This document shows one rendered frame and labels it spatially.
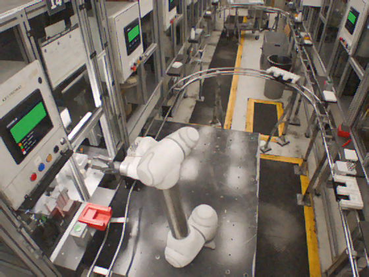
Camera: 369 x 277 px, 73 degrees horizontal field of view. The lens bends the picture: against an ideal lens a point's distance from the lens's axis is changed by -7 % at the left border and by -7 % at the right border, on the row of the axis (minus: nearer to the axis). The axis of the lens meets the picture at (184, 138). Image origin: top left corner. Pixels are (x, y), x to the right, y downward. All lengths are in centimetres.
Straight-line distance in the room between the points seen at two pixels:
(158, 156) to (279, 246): 180
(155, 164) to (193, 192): 97
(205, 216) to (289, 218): 142
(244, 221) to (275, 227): 87
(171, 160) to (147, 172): 11
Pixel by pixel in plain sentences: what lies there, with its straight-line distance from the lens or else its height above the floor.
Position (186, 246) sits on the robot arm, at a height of 94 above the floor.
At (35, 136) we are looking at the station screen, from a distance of 121.
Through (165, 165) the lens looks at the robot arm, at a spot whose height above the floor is 148.
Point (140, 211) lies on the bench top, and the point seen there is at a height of 68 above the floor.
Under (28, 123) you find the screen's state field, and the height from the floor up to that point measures 165.
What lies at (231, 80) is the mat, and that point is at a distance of 482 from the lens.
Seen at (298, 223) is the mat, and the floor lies 1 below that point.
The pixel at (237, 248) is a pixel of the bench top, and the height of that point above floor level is 68.
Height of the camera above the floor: 224
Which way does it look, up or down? 40 degrees down
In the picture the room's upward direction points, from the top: 1 degrees counter-clockwise
